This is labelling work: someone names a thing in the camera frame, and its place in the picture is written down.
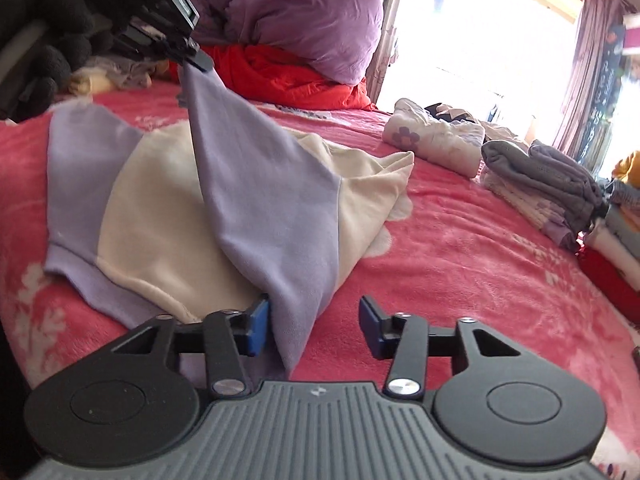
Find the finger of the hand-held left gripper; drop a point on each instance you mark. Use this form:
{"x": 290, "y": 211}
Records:
{"x": 195, "y": 57}

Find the red quilt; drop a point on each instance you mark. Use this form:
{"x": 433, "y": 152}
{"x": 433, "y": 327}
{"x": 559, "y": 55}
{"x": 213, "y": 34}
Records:
{"x": 290, "y": 80}

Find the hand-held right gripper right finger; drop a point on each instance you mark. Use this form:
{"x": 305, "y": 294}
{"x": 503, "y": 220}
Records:
{"x": 369, "y": 325}

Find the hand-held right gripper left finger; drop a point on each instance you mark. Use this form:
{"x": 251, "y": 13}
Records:
{"x": 257, "y": 327}

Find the dark clothes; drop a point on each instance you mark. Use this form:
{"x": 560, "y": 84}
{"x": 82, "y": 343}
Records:
{"x": 450, "y": 111}

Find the patterned frilly cloth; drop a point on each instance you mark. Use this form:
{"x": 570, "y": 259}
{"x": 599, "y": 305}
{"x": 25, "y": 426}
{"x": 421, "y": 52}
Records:
{"x": 110, "y": 77}

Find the white floral folded garment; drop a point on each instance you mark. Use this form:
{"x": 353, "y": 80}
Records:
{"x": 440, "y": 135}

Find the stack of folded clothes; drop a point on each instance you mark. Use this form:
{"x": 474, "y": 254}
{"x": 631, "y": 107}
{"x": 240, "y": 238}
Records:
{"x": 620, "y": 230}

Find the pink floral blanket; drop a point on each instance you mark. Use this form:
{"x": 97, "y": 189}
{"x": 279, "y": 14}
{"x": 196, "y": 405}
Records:
{"x": 475, "y": 270}

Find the mauve curtain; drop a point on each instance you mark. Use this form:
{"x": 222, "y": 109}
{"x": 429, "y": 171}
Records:
{"x": 590, "y": 70}

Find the person's left hand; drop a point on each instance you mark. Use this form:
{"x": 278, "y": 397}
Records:
{"x": 65, "y": 5}

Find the lavender and cream sweatshirt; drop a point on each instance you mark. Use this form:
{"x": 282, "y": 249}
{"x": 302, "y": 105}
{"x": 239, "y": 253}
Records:
{"x": 260, "y": 200}

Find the lavender floral folded garment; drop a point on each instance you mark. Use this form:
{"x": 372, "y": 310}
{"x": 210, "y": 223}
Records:
{"x": 535, "y": 215}

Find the grey folded garment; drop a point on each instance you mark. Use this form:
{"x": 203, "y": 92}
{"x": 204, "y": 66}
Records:
{"x": 545, "y": 175}

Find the purple duvet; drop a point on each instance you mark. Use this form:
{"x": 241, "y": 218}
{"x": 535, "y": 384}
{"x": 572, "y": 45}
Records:
{"x": 300, "y": 15}

